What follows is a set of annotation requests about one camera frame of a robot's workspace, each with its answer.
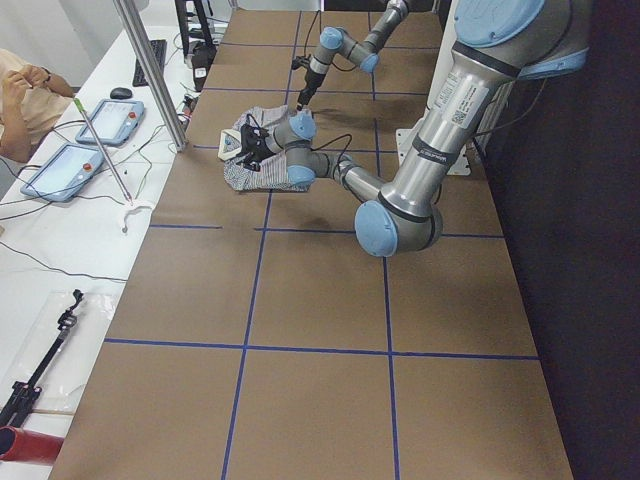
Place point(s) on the green tipped metal rod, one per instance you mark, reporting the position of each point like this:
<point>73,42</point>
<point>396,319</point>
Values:
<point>127,195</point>

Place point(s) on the black computer mouse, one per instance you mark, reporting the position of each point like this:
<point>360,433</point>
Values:
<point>121,93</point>

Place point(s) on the white plastic hook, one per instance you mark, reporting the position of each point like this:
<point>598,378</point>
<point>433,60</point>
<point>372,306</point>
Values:
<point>129,209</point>

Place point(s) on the blue teach pendant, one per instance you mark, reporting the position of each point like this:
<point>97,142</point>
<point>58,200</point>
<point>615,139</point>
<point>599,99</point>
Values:
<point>69,169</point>
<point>116,120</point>

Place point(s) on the red cylinder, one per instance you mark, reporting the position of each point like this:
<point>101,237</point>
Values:
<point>20,445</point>

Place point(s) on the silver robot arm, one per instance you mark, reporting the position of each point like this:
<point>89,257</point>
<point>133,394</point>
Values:
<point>496,42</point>
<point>336,41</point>

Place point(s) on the white mounting post base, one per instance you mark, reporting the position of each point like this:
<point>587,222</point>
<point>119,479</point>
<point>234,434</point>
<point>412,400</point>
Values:
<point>457,162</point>

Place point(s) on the navy white striped polo shirt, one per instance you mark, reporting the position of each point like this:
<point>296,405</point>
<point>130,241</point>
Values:
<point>273,171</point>

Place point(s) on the seated person beige shirt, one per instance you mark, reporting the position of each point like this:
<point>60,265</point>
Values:
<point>33,98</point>

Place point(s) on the black tripod stick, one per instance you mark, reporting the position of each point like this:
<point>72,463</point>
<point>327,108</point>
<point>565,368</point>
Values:
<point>25,393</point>

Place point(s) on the near blue teach pendant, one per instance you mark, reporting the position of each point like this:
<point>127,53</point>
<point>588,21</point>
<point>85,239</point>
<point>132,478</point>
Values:
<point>69,169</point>

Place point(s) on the black power box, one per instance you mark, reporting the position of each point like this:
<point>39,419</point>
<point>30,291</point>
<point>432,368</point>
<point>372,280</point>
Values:
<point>201,61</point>

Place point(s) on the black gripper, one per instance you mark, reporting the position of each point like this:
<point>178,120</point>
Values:
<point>311,81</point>
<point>258,146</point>

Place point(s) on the aluminium frame post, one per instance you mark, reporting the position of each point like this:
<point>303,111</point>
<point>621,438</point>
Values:
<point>140,42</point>

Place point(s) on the far blue teach pendant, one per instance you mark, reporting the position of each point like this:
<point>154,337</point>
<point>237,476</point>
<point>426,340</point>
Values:
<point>116,120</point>

